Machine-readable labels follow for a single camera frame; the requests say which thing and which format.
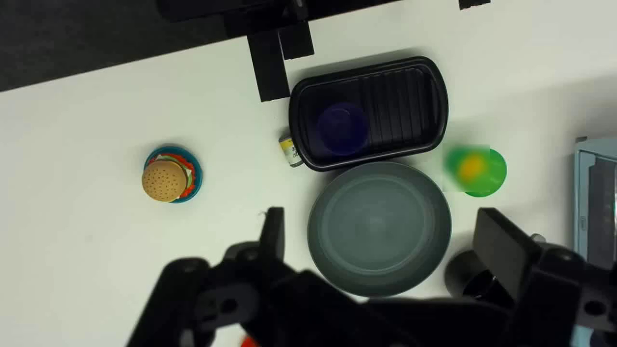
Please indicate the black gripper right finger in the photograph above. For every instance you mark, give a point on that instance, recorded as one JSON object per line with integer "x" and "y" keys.
{"x": 504, "y": 252}

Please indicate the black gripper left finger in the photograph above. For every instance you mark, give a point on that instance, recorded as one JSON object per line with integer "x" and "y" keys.
{"x": 272, "y": 234}

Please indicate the green plastic cup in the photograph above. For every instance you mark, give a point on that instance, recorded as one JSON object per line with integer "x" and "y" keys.
{"x": 494, "y": 178}

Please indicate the yellow toy pasta piece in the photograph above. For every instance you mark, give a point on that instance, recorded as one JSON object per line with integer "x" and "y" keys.
{"x": 478, "y": 167}
{"x": 467, "y": 173}

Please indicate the grey round plate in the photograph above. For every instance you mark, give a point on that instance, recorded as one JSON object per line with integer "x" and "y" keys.
{"x": 378, "y": 229}

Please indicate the blue plastic cup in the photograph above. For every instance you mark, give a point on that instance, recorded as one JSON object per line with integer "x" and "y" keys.
{"x": 342, "y": 126}

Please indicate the small yellow white block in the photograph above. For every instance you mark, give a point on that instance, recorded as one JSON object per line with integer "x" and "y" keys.
{"x": 290, "y": 151}

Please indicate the small teal saucer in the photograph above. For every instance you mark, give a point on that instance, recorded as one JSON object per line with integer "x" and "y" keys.
{"x": 197, "y": 175}

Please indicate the light blue toaster oven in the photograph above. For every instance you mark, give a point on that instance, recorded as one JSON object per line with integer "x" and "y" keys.
{"x": 588, "y": 194}

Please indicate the toy hamburger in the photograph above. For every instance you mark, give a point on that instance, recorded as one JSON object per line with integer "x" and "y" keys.
{"x": 164, "y": 180}

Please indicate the long black tape strip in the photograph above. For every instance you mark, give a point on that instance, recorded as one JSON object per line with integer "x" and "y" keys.
{"x": 268, "y": 65}

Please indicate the black ribbed rectangular tray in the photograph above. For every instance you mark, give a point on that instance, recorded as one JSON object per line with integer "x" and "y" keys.
{"x": 397, "y": 107}

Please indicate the short black tape strip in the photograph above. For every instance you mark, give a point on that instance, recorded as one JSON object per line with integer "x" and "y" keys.
{"x": 295, "y": 40}

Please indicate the black tape piece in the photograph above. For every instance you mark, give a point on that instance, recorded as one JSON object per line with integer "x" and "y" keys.
{"x": 473, "y": 3}

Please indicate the black perforated bench top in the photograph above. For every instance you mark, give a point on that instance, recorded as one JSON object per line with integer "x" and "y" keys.
{"x": 64, "y": 40}

